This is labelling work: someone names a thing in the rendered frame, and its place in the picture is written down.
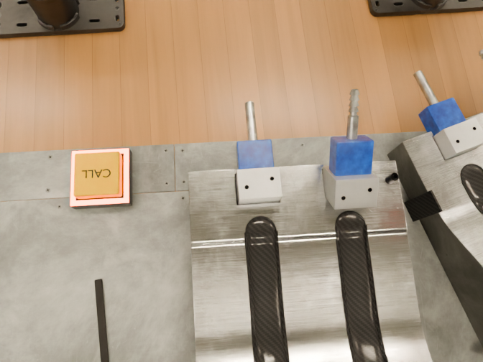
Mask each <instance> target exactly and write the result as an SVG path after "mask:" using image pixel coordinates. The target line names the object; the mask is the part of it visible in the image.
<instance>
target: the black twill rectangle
mask: <svg viewBox="0 0 483 362"><path fill-rule="evenodd" d="M404 204H405V207H406V208H407V210H408V212H409V214H410V217H411V218H412V220H413V222H414V221H417V220H420V219H422V218H425V217H428V216H430V215H434V214H436V213H440V212H442V209H441V206H440V205H439V203H438V201H437V199H436V196H435V195H434V194H433V191H432V190H430V191H428V192H426V193H423V194H422V195H419V196H418V197H415V198H413V199H411V200H409V201H406V202H404Z"/></svg>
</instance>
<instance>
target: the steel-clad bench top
mask: <svg viewBox="0 0 483 362"><path fill-rule="evenodd" d="M425 133H427V131H414V132H400V133H385V134H357V135H366V136H368V137H369V138H370V139H372V140H374V149H373V158H372V161H373V162H376V161H389V158H388V156H387V154H388V153H390V152H391V151H392V150H393V149H394V148H395V147H397V146H398V145H399V144H401V143H402V142H403V141H406V140H409V139H412V138H414V137H417V136H420V135H422V134H425ZM331 137H332V136H316V137H301V138H287V139H271V140H272V152H273V159H274V166H275V167H285V166H298V165H312V164H323V166H328V165H329V156H330V139H331ZM237 142H238V141H218V142H204V143H189V144H175V158H174V144H161V145H147V146H133V147H105V148H91V149H64V150H49V151H35V152H7V153H0V362H101V354H100V345H99V336H98V318H97V309H96V292H95V283H94V281H95V280H96V279H102V282H103V299H104V308H105V317H106V333H107V342H108V351H109V362H196V340H195V323H194V306H193V273H192V256H191V242H190V207H189V191H187V190H189V189H188V172H195V171H208V170H233V169H237V160H236V143H237ZM125 148H130V150H131V151H132V206H123V207H110V208H87V209H74V208H72V207H70V182H71V162H72V151H83V150H97V149H125ZM399 182H400V180H399ZM175 190H176V191H179V192H175ZM400 190H401V195H402V202H403V207H404V211H405V219H406V223H407V228H408V229H407V235H408V243H409V247H410V256H411V261H412V266H413V276H414V281H415V290H416V295H417V301H418V309H419V313H420V321H421V325H422V329H423V334H424V336H425V341H426V344H427V346H428V350H429V353H430V355H431V359H432V361H433V362H483V347H482V345H481V343H480V342H479V339H478V337H477V335H476V333H475V332H474V329H473V327H472V325H471V323H470V322H469V319H468V317H467V315H466V313H465V311H464V308H463V307H462V305H461V303H460V301H459V298H458V297H457V295H456V293H455V291H454V288H453V287H452V285H451V283H450V281H449V278H448V277H447V275H446V273H445V271H444V269H443V267H442V265H441V263H440V261H439V259H438V257H437V255H436V252H435V251H434V249H433V247H432V245H431V242H430V241H429V239H428V237H427V234H426V232H425V230H424V228H423V226H422V224H421V222H420V220H417V221H414V222H413V220H412V218H411V217H410V214H409V212H408V210H407V208H406V207H405V204H404V202H406V201H409V198H408V196H407V194H406V192H405V190H404V188H403V186H402V184H401V182H400ZM150 192H154V193H150ZM137 193H142V194H137ZM52 198H56V199H52ZM39 199H44V200H39ZM15 200H19V201H15ZM2 201H7V202H2Z"/></svg>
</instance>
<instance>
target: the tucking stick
mask: <svg viewBox="0 0 483 362"><path fill-rule="evenodd" d="M94 283H95V292H96V309H97V318H98V336H99V345H100V354H101V362H109V351H108V342H107V333H106V317H105V308H104V291H103V282H102V279H96V280H95V281H94Z"/></svg>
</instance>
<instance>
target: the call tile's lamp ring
mask: <svg viewBox="0 0 483 362"><path fill-rule="evenodd" d="M95 152H120V154H121V153H124V198H113V199H100V200H77V201H75V197H74V195H73V189H74V167H75V154H81V153H95ZM114 203H129V149H101V150H87V151H72V167H71V188H70V206H77V205H101V204H114Z"/></svg>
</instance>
